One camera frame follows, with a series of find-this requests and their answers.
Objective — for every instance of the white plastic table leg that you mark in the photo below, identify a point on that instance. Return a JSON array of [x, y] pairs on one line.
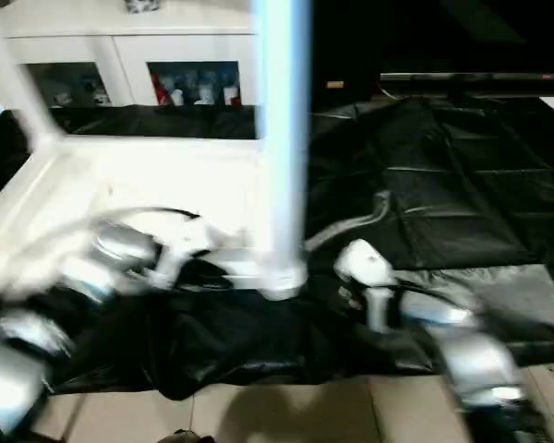
[[282, 138], [14, 74]]

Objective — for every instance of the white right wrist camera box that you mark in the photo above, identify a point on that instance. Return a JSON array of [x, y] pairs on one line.
[[369, 272]]

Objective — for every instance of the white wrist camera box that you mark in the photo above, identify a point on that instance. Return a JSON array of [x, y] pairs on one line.
[[180, 249], [369, 272]]

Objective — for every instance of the small white cup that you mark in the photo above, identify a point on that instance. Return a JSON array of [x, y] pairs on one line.
[[229, 94], [177, 96]]

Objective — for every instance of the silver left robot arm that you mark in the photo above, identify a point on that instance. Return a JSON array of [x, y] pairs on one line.
[[55, 305]]

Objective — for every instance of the white sideboard cabinet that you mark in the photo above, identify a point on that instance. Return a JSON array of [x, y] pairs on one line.
[[120, 37]]

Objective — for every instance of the black plastic mat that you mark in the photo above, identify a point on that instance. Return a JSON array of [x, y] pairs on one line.
[[443, 185]]

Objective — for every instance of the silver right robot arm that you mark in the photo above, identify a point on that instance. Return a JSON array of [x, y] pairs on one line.
[[462, 341]]

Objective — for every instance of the small yellow tag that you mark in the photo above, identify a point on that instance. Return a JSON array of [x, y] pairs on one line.
[[335, 85]]

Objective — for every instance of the white plastic table top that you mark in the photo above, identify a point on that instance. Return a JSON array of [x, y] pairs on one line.
[[120, 185]]

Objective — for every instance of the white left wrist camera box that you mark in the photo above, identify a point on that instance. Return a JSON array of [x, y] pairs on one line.
[[180, 249]]

